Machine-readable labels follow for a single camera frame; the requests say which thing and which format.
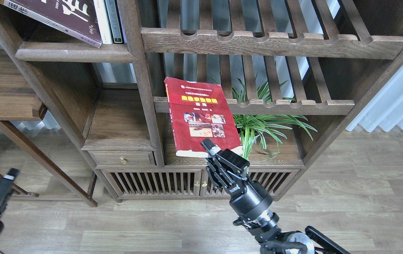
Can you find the red book with photos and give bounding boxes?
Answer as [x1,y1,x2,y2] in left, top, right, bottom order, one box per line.
[164,77,242,158]

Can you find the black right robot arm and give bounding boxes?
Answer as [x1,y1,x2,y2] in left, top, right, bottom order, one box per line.
[201,138,347,254]

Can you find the maroon book white characters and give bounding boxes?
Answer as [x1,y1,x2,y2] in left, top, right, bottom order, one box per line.
[0,0,102,48]

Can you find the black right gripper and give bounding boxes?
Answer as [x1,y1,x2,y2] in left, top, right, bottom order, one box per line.
[200,138,278,230]

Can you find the white upright book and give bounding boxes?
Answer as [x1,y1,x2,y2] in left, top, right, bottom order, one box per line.
[94,0,113,44]

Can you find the dark green upright book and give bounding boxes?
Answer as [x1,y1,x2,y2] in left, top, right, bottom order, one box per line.
[105,0,125,44]

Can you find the green spider plant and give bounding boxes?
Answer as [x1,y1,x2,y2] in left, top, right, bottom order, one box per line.
[210,72,318,161]

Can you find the dark wooden bookshelf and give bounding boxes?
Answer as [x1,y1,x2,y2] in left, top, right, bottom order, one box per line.
[0,0,403,200]

